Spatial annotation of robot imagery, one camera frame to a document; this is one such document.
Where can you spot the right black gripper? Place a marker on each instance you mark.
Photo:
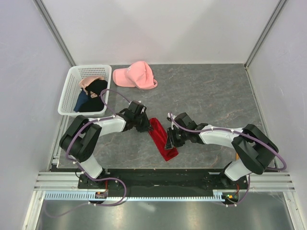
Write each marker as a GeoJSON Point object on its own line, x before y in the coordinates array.
{"type": "Point", "coordinates": [171, 141]}

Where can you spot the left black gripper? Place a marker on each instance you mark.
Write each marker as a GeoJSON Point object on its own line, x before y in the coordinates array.
{"type": "Point", "coordinates": [146, 126]}

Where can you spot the red cloth napkin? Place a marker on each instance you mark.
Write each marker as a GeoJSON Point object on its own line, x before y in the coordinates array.
{"type": "Point", "coordinates": [159, 136]}

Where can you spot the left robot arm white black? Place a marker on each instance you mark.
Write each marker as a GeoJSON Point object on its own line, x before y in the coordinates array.
{"type": "Point", "coordinates": [81, 137]}

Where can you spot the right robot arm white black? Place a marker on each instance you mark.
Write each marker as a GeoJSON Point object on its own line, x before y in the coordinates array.
{"type": "Point", "coordinates": [255, 150]}

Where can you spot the black cloth in basket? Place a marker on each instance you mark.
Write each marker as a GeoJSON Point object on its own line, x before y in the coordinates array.
{"type": "Point", "coordinates": [94, 103]}

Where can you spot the pink baseball cap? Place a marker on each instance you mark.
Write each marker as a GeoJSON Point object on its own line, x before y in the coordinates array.
{"type": "Point", "coordinates": [137, 75]}

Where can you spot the navy blue cloth in basket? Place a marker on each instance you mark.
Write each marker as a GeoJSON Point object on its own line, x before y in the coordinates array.
{"type": "Point", "coordinates": [82, 98]}

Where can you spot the pink cloth in basket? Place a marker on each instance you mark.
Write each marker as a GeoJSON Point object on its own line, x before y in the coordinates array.
{"type": "Point", "coordinates": [88, 80]}

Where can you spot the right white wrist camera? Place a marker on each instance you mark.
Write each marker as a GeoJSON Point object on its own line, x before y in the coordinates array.
{"type": "Point", "coordinates": [171, 118]}

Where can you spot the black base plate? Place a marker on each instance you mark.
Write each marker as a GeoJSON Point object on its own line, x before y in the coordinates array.
{"type": "Point", "coordinates": [163, 182]}

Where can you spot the light blue cable duct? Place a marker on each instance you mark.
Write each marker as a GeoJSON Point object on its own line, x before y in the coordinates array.
{"type": "Point", "coordinates": [96, 196]}

